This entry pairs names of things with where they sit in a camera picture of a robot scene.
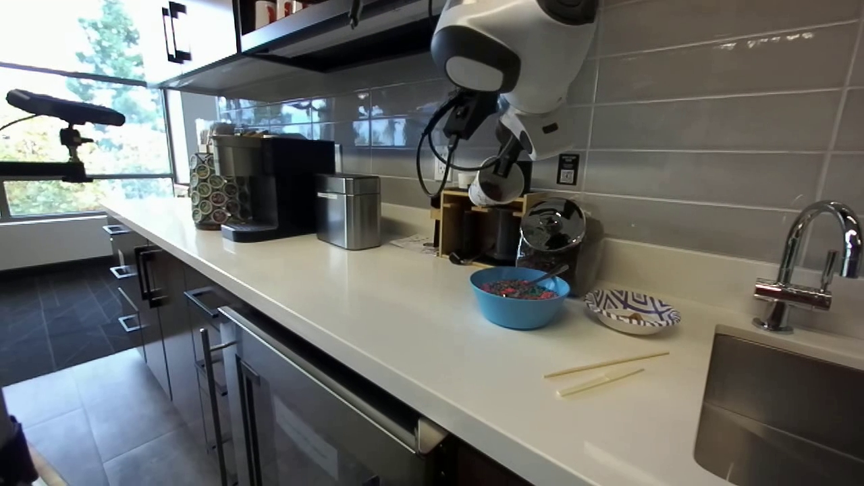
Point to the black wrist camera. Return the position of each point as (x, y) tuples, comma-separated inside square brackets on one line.
[(469, 113)]

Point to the white wall outlet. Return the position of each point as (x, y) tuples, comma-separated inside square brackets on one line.
[(445, 170)]

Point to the dark base cabinet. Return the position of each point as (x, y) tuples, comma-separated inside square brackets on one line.
[(172, 351)]

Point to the chrome faucet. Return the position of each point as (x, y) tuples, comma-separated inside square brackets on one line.
[(792, 292)]

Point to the dark upper cabinet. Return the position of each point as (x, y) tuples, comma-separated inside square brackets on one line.
[(298, 45)]

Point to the colourful cereal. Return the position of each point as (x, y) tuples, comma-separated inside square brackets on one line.
[(515, 289)]

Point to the wooden chopstick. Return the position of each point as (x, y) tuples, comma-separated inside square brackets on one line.
[(599, 382), (608, 362)]

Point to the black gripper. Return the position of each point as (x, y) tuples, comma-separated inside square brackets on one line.
[(508, 151)]

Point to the metal spoon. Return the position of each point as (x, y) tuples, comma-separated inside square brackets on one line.
[(543, 279)]

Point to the wooden pod organizer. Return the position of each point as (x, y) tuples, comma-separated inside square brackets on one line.
[(449, 212)]

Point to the blue bowl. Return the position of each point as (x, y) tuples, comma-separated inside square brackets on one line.
[(516, 313)]

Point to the blue white patterned plate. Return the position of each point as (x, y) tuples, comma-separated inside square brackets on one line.
[(631, 312)]

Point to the stainless steel canister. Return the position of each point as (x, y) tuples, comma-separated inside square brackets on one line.
[(348, 212)]

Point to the black wall outlet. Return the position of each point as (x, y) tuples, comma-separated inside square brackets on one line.
[(568, 167)]

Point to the steel dishwasher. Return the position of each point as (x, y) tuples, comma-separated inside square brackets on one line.
[(314, 423)]

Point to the patterned bag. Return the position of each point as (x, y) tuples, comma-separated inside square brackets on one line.
[(207, 197)]

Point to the black coffee machine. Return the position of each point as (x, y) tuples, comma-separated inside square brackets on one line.
[(287, 189)]

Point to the coffee jar with chrome lid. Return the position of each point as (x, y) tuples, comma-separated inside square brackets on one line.
[(552, 224)]

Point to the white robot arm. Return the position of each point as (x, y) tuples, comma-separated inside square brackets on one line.
[(522, 55)]

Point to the black camera stand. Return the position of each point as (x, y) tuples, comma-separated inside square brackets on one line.
[(64, 109)]

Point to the steel sink basin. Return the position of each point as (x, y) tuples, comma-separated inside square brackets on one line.
[(785, 423)]

